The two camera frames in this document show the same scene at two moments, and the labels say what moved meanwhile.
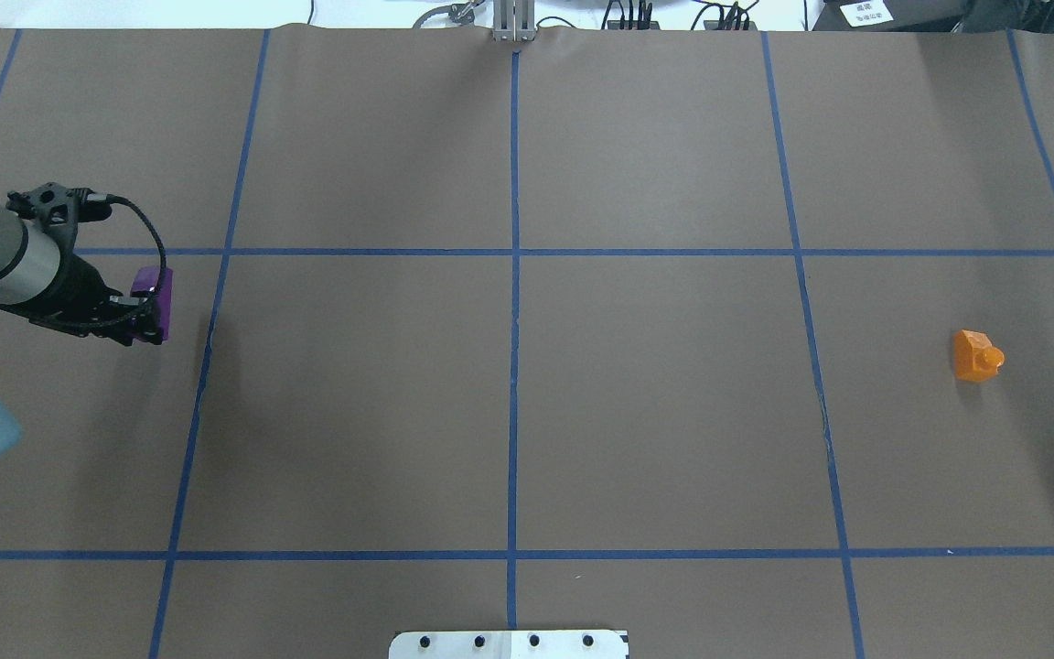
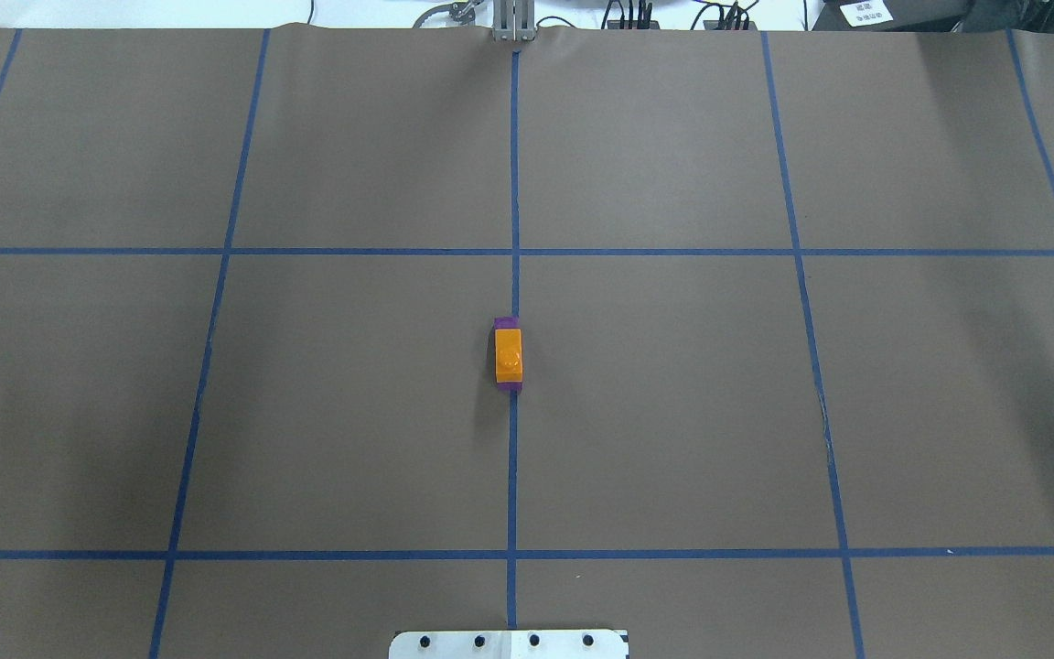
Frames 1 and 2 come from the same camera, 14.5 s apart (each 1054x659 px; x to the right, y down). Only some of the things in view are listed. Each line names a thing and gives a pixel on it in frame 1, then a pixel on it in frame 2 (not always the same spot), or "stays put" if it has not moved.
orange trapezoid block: [974, 357] to [509, 355]
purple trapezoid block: [145, 278] to [508, 323]
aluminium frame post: [514, 20] stays put
